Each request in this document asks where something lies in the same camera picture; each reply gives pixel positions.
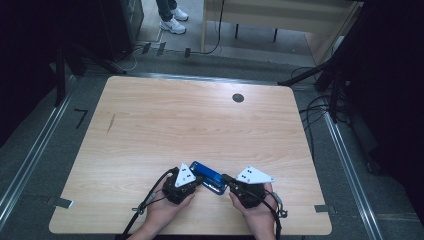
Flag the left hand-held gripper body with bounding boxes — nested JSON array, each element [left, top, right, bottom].
[[162, 162, 205, 206]]

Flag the black hanging cable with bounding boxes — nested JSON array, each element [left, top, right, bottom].
[[190, 0, 226, 56]]

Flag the hand-held gripper cable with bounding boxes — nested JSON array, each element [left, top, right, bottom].
[[121, 167, 180, 240], [253, 189, 289, 240]]

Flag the dark curtain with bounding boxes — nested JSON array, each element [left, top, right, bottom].
[[0, 0, 103, 148], [328, 0, 424, 216]]

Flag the person's left hand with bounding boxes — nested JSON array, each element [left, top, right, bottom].
[[144, 184, 197, 232]]

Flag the white floor cable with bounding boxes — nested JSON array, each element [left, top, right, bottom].
[[127, 45, 144, 73]]

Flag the person's right hand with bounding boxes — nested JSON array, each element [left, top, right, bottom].
[[228, 182, 278, 233]]

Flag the black metal stand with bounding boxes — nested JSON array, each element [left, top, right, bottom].
[[54, 42, 128, 108], [277, 54, 352, 125]]

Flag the right hand-held gripper cable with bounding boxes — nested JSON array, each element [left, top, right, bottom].
[[253, 189, 289, 240]]

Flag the black tape floor mark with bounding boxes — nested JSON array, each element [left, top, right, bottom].
[[73, 108, 89, 130]]

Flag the light wooden desk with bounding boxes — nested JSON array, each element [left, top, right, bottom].
[[200, 0, 365, 67]]

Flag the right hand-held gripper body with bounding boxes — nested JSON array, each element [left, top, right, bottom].
[[229, 165, 277, 210]]

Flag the metal floor rail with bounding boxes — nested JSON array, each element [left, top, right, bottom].
[[83, 70, 314, 92], [322, 111, 385, 240], [0, 75, 78, 222]]

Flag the left hand-held gripper cable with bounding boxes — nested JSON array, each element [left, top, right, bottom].
[[121, 167, 180, 240]]

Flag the black floor cables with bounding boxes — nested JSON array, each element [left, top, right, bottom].
[[290, 64, 352, 162]]

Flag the black cabinet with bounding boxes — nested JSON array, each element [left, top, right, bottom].
[[96, 0, 145, 62]]

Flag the blue stapler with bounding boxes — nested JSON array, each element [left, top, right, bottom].
[[188, 160, 229, 196]]

